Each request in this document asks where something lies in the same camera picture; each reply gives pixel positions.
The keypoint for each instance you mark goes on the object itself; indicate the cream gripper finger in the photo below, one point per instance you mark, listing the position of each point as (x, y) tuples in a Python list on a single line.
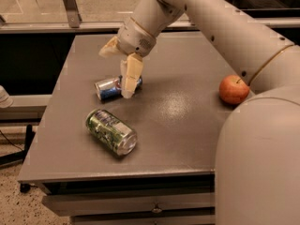
[(131, 71), (110, 48)]

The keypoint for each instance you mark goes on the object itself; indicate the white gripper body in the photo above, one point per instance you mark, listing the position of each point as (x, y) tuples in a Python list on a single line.
[(135, 38)]

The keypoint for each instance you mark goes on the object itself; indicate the blue silver redbull can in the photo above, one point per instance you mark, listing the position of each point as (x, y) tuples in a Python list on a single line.
[(112, 87)]

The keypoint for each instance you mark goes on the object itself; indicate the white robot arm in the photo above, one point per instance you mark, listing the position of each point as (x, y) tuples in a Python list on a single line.
[(257, 178)]

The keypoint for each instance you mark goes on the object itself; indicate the green soda can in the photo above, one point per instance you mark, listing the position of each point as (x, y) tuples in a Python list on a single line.
[(111, 131)]

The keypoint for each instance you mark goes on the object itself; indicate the red apple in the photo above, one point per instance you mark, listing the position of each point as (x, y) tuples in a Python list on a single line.
[(233, 90)]

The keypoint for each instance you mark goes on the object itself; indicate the white object at left edge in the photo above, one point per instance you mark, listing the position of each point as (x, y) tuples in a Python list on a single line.
[(5, 99)]

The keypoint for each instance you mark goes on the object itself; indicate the black stand base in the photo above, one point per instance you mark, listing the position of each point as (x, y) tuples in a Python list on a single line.
[(22, 152)]

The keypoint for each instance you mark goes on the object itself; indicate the left metal railing post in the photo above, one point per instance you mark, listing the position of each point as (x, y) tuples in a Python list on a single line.
[(73, 16)]

